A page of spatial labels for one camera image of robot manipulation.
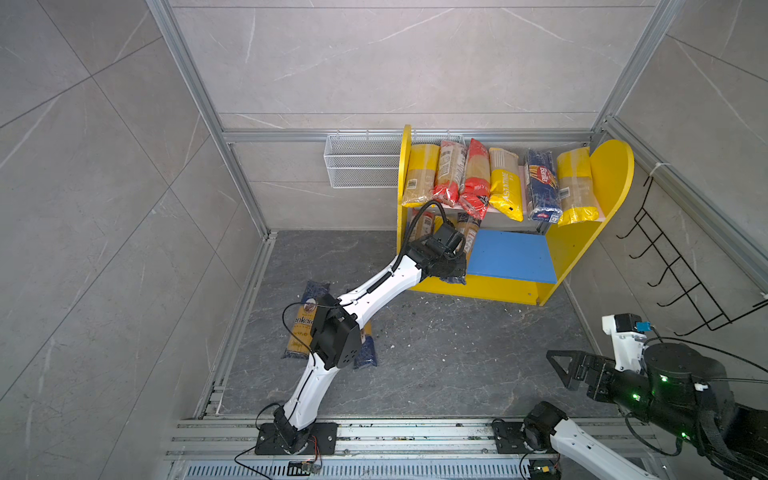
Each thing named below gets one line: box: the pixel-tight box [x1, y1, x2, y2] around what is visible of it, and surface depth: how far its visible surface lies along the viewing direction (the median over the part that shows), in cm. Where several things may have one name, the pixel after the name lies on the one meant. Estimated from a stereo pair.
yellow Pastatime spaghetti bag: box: [489, 147, 524, 222], surface depth 73 cm
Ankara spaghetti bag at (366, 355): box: [353, 320, 377, 369], surface depth 86 cm
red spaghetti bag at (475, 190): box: [459, 138, 491, 220], surface depth 72 cm
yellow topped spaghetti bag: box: [402, 144, 441, 206], surface depth 75 cm
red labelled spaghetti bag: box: [433, 140, 468, 207], surface depth 73 cm
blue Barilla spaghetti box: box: [527, 149, 563, 224], surface depth 70 cm
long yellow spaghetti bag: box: [556, 147, 605, 226], surface depth 71 cm
